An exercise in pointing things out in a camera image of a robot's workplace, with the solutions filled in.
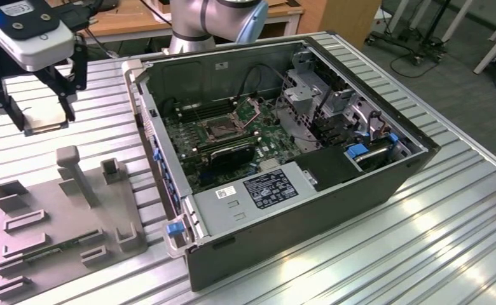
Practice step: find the silver square CPU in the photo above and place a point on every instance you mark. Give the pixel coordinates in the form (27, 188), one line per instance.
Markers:
(45, 124)

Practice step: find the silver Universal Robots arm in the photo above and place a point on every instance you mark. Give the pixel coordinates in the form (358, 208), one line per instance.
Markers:
(197, 19)

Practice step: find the black RAM slot bank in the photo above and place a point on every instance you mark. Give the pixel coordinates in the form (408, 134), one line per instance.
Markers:
(226, 144)
(205, 109)

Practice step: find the CPU socket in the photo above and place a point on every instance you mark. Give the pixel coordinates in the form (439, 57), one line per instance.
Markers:
(222, 130)

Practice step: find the wooden desk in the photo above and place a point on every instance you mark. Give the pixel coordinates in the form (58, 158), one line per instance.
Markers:
(125, 25)

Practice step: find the thin metal locking lever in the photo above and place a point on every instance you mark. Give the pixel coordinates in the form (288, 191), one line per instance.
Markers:
(197, 115)

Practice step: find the grey parts rack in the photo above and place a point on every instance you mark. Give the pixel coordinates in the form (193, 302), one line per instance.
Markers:
(82, 219)

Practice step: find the black graphics card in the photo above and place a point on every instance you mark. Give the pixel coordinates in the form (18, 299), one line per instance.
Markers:
(230, 155)

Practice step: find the white barcode sticker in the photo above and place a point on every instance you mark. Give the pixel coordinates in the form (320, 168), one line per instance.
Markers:
(225, 192)

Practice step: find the green motherboard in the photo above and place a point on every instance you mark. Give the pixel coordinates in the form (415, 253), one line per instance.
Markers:
(269, 127)

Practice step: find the green RAM stick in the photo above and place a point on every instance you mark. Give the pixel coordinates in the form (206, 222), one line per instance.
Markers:
(49, 251)

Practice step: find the blue case latch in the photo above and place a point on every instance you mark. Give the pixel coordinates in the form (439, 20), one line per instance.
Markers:
(175, 229)

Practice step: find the silver power supply unit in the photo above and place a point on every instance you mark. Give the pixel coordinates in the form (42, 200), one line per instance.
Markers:
(226, 213)

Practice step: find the silver metal drive cage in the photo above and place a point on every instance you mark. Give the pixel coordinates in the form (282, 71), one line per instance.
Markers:
(302, 92)

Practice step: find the black printed label sticker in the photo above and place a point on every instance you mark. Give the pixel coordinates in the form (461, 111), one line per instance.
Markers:
(272, 189)

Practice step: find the black plastic shroud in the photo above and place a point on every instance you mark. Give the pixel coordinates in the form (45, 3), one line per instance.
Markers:
(326, 168)

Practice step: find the wooden cabinet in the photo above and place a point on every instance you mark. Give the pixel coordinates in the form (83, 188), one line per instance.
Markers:
(345, 19)

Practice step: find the blue disk carrier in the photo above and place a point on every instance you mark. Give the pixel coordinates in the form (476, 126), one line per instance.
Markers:
(354, 152)

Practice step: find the open black PC case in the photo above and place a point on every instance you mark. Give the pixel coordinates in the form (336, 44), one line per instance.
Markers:
(316, 228)

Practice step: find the small blue clip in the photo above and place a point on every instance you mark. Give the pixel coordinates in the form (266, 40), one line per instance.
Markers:
(392, 138)

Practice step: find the black wheeled cart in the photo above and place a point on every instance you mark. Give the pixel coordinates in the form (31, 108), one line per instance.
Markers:
(417, 51)

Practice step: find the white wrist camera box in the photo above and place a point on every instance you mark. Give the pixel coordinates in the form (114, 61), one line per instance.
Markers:
(35, 41)

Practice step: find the white table frame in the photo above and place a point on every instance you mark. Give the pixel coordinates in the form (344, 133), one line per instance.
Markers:
(492, 47)

